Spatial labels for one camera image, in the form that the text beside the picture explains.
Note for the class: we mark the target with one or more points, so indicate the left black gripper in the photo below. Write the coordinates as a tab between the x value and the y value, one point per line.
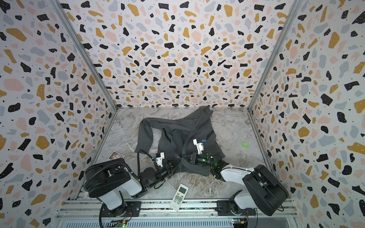
168	169

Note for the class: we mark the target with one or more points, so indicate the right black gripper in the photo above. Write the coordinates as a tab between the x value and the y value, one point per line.
195	156

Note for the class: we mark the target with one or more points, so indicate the dark grey zip jacket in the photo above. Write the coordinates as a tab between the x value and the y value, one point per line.
177	138

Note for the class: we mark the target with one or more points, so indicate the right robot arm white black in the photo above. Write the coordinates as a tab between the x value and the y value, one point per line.
265	192

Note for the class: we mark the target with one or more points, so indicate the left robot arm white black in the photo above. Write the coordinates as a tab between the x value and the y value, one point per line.
104	179

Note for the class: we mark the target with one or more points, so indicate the white remote control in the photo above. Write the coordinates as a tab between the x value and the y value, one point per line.
179	197

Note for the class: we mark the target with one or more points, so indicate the small colourful card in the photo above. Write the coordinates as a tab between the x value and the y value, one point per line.
115	155

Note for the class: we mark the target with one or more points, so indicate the white perforated vent strip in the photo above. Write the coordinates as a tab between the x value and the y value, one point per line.
153	223

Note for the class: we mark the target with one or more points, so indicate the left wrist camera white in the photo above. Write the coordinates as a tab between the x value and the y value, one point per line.
158	160

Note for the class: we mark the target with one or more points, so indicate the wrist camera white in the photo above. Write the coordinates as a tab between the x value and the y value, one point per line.
158	160
199	145

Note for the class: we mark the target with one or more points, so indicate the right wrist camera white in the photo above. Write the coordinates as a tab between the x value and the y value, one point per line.
199	145

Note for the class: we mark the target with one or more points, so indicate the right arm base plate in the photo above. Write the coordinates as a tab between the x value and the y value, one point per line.
229	208

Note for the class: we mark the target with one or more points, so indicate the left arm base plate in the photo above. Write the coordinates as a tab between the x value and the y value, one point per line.
130	209

